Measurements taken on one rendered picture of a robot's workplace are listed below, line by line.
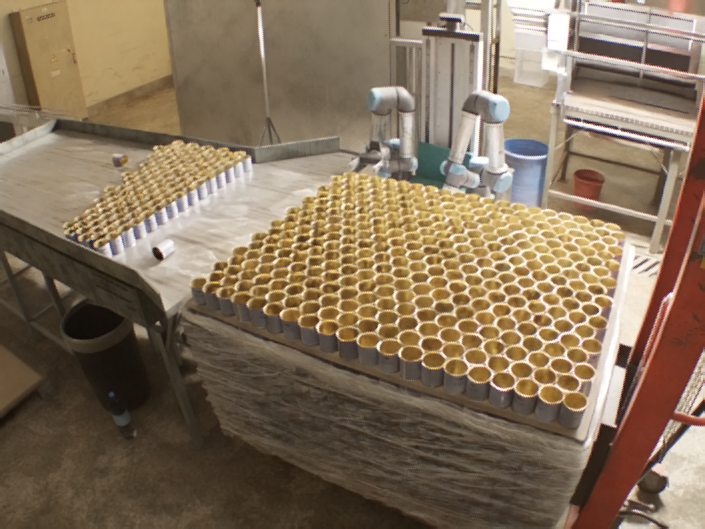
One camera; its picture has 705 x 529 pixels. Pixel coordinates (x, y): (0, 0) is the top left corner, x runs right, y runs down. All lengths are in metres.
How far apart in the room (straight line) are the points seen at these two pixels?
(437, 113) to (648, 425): 2.17
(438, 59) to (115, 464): 2.81
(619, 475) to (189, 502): 1.91
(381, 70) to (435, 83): 1.20
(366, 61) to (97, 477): 3.41
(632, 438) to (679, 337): 0.41
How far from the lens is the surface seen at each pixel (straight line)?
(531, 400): 1.48
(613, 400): 2.00
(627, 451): 1.81
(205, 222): 2.56
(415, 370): 1.57
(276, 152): 3.09
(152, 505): 2.81
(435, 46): 3.09
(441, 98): 3.18
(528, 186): 4.60
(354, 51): 4.36
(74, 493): 3.02
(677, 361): 1.54
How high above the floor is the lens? 2.25
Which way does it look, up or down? 33 degrees down
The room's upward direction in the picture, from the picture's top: 2 degrees counter-clockwise
